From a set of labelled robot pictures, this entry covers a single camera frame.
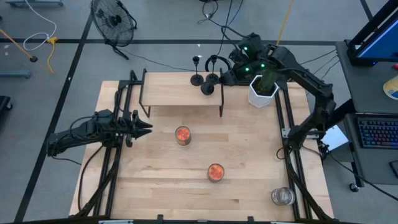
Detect black diagonal bar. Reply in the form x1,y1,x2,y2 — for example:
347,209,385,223
326,98,356,127

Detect black coiled cable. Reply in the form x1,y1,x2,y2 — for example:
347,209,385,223
204,0,234,74

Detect black front frame rail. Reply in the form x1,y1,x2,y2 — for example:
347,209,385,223
71,218,335,224

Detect candle jar with heart label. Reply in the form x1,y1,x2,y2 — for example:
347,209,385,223
174,125,192,146

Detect yellow and blue disc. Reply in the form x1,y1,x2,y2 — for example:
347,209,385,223
382,74,398,100

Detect backlit black keyboard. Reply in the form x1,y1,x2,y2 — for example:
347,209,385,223
357,119,398,149

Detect dark grey desk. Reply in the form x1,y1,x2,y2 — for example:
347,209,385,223
335,39,398,187

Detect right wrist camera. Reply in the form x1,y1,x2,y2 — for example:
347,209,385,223
229,49,245,65

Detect grey floor base bar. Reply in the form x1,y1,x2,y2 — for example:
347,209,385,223
0,70,31,79

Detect black left frame rail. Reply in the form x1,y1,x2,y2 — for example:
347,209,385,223
76,70,139,218

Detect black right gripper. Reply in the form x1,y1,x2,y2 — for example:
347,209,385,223
220,68,251,87

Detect black floor fan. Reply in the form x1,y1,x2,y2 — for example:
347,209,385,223
90,0,137,60

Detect wooden shelf riser black legs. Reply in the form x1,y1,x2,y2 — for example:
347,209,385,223
138,68,225,119

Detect black frame rail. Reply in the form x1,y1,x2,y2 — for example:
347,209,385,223
76,70,139,218
118,70,295,88
273,79,333,220
71,218,335,224

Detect yellow floor cable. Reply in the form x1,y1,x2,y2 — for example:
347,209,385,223
46,36,59,75

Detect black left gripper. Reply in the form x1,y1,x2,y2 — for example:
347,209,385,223
116,110,153,147

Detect black fan power cable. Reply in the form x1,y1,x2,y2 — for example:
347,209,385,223
119,48,206,73

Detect black computer monitor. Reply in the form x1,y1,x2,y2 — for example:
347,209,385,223
346,0,398,67

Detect black right frame rail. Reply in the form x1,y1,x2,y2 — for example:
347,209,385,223
273,79,333,220

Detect white hexagonal plant pot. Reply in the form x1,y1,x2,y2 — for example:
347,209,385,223
248,74,280,109

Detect yellow hanging cable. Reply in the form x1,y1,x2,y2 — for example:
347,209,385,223
275,0,295,46

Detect black back frame rail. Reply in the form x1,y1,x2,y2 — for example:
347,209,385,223
118,70,295,88

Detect silver mottled glass jar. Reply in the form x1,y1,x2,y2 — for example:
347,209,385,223
270,186,295,207

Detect yellow pole with black foot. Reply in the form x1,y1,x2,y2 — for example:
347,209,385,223
0,29,39,63

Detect white floor cable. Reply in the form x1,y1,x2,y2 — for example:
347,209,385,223
23,0,58,52

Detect black candle stick holder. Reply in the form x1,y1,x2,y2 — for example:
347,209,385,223
190,55,205,87
200,63,215,96
205,54,220,85

